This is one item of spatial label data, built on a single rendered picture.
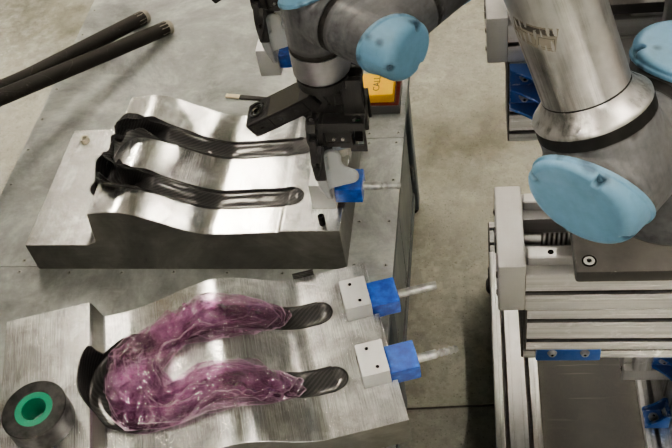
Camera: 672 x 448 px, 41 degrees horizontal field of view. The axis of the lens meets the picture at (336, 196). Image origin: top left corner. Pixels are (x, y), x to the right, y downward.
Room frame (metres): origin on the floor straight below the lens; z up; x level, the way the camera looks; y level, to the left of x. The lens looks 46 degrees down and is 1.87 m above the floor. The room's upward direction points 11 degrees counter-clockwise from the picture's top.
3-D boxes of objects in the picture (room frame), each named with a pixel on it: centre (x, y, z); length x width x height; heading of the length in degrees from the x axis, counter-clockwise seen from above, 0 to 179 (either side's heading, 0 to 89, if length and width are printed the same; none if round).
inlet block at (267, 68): (1.24, 0.02, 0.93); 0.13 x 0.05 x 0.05; 76
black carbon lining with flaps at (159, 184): (1.04, 0.20, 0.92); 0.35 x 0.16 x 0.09; 76
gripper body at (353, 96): (0.92, -0.02, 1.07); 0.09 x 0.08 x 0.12; 76
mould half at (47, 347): (0.68, 0.22, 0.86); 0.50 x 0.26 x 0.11; 93
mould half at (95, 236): (1.05, 0.22, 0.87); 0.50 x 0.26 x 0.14; 76
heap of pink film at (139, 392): (0.69, 0.22, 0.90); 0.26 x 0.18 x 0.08; 93
